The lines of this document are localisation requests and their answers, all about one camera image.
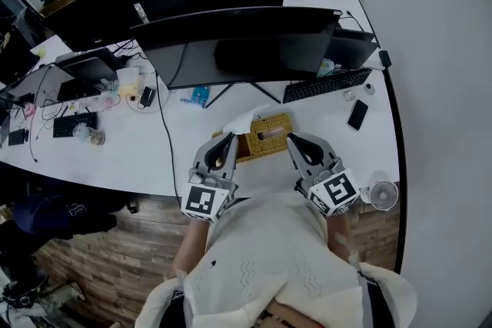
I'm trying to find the black laptop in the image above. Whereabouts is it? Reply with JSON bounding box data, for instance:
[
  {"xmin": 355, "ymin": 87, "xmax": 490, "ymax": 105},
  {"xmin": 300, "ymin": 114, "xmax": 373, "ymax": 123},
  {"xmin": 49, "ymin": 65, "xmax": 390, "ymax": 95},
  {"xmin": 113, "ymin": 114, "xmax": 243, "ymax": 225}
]
[{"xmin": 319, "ymin": 28, "xmax": 381, "ymax": 71}]

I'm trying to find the long black keyboard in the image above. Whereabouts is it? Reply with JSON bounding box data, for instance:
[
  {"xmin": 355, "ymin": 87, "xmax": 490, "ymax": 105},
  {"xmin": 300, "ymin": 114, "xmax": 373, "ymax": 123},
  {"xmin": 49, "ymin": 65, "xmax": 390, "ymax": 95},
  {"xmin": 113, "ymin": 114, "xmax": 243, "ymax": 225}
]
[{"xmin": 281, "ymin": 67, "xmax": 374, "ymax": 105}]

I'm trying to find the black charger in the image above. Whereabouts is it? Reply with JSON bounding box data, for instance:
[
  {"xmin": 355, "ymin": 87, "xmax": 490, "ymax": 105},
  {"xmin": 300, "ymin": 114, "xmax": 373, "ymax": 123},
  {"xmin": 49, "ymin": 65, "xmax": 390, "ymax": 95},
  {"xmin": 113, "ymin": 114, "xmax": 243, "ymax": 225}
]
[{"xmin": 138, "ymin": 85, "xmax": 157, "ymax": 110}]

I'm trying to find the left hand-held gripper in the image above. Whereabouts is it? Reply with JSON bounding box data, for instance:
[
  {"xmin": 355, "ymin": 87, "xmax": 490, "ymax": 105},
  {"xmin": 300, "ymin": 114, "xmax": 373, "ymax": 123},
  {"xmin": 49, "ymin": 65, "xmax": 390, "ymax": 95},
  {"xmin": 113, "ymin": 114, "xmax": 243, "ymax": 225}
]
[{"xmin": 180, "ymin": 131, "xmax": 240, "ymax": 224}]

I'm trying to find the white knit sweater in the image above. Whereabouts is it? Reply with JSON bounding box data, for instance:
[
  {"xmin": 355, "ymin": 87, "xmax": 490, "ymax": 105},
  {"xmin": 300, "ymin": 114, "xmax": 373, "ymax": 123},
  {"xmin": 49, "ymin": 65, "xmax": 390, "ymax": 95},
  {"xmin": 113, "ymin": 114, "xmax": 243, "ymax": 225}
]
[{"xmin": 134, "ymin": 191, "xmax": 419, "ymax": 328}]

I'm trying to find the dark blue jacket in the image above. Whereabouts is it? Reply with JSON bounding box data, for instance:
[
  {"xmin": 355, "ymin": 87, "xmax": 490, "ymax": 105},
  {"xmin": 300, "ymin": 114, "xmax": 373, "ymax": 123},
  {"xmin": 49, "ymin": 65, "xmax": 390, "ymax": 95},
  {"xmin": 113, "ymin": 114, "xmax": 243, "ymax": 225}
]
[{"xmin": 11, "ymin": 193, "xmax": 118, "ymax": 241}]

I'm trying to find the wide curved black monitor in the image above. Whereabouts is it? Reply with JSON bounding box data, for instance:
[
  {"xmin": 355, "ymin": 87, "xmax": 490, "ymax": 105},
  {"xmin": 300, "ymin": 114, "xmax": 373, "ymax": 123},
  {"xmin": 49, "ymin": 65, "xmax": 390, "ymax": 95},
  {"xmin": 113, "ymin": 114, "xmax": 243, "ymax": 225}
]
[{"xmin": 129, "ymin": 6, "xmax": 343, "ymax": 109}]

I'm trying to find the black smartphone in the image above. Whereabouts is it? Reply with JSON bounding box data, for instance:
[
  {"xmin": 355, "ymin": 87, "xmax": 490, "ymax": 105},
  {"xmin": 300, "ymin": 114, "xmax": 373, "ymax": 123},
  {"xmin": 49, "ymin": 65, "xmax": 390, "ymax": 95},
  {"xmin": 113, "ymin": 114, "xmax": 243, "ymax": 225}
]
[{"xmin": 346, "ymin": 98, "xmax": 371, "ymax": 133}]

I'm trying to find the yellow woven basket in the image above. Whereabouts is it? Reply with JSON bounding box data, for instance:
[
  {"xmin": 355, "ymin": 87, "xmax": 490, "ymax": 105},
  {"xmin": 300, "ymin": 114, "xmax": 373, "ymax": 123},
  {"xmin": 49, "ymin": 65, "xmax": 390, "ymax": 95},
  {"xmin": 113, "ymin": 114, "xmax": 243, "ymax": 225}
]
[{"xmin": 211, "ymin": 111, "xmax": 295, "ymax": 165}]

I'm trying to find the white tissue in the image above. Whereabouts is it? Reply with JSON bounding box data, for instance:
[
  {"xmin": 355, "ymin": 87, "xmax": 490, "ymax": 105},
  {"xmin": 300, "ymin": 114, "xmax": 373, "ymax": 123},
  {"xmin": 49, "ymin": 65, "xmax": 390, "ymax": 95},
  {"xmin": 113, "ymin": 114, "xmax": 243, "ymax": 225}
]
[{"xmin": 222, "ymin": 104, "xmax": 272, "ymax": 136}]

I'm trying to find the black flat monitor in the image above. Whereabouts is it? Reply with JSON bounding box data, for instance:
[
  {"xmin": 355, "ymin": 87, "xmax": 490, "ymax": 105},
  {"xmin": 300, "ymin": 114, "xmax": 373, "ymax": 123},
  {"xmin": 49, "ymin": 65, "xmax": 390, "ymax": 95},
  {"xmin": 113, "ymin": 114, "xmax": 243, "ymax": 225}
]
[{"xmin": 55, "ymin": 46, "xmax": 127, "ymax": 102}]

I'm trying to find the person's right forearm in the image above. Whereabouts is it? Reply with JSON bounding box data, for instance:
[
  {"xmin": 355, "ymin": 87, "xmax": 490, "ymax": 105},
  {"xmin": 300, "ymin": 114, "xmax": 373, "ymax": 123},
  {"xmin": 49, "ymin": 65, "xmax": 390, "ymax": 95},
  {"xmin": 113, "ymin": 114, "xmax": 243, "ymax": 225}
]
[{"xmin": 325, "ymin": 210, "xmax": 363, "ymax": 270}]

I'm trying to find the long black cable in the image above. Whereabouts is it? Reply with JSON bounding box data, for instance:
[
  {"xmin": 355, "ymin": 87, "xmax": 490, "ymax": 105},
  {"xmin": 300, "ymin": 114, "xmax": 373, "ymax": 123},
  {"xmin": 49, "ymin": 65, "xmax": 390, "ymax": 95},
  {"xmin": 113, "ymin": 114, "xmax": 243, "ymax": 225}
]
[{"xmin": 153, "ymin": 71, "xmax": 184, "ymax": 207}]

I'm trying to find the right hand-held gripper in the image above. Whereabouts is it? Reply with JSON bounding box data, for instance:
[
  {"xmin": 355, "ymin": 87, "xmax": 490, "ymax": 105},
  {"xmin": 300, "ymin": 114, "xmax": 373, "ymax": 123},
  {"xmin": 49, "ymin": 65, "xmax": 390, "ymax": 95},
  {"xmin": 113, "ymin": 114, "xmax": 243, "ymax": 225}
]
[{"xmin": 287, "ymin": 131, "xmax": 361, "ymax": 218}]

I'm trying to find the silver monitor mount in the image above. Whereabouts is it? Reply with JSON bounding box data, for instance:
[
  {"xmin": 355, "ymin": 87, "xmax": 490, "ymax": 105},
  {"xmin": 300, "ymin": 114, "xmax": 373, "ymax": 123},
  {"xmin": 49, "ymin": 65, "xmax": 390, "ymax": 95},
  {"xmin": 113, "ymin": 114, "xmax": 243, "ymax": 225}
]
[{"xmin": 132, "ymin": 2, "xmax": 150, "ymax": 25}]

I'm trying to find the pale green container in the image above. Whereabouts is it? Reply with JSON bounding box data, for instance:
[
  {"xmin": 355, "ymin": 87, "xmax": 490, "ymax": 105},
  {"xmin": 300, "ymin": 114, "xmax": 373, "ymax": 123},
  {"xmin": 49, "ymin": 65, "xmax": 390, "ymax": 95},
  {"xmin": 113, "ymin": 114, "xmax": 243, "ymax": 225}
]
[{"xmin": 317, "ymin": 58, "xmax": 343, "ymax": 79}]

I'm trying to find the white desk fan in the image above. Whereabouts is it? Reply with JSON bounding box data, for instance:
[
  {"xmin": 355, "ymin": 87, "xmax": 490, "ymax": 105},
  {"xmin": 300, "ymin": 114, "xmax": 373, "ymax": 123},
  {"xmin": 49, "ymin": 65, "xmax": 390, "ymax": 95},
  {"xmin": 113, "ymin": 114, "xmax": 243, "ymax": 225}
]
[{"xmin": 361, "ymin": 169, "xmax": 401, "ymax": 212}]

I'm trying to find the plain black monitor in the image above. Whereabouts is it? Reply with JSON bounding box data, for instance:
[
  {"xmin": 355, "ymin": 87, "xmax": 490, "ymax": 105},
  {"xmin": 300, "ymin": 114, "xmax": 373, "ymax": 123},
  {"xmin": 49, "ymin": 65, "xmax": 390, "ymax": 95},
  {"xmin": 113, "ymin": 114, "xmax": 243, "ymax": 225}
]
[{"xmin": 42, "ymin": 0, "xmax": 135, "ymax": 53}]

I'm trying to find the blue packet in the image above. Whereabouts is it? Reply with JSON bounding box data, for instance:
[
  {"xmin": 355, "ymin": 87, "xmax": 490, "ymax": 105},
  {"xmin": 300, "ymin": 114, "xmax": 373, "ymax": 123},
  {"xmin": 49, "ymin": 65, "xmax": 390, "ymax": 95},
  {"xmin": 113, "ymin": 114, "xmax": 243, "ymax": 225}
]
[{"xmin": 179, "ymin": 84, "xmax": 212, "ymax": 110}]

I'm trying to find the person's left forearm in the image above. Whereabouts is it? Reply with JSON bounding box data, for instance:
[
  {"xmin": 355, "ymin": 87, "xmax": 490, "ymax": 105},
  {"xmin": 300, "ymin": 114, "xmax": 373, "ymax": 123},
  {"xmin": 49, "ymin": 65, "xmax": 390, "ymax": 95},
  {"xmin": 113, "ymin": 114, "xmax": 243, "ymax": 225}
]
[{"xmin": 171, "ymin": 217, "xmax": 216, "ymax": 281}]

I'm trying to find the short black keyboard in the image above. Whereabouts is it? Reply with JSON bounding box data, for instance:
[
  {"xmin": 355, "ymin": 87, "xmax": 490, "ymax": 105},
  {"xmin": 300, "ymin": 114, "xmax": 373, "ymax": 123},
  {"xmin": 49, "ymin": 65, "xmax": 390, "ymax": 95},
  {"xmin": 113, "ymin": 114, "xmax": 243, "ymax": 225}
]
[{"xmin": 52, "ymin": 111, "xmax": 99, "ymax": 140}]

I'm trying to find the black caster wheel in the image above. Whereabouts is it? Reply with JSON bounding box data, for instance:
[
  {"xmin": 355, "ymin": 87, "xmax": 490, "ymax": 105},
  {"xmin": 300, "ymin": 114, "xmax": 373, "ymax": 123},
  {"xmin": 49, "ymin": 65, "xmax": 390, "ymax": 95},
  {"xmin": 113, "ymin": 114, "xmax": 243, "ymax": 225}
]
[{"xmin": 124, "ymin": 195, "xmax": 141, "ymax": 215}]

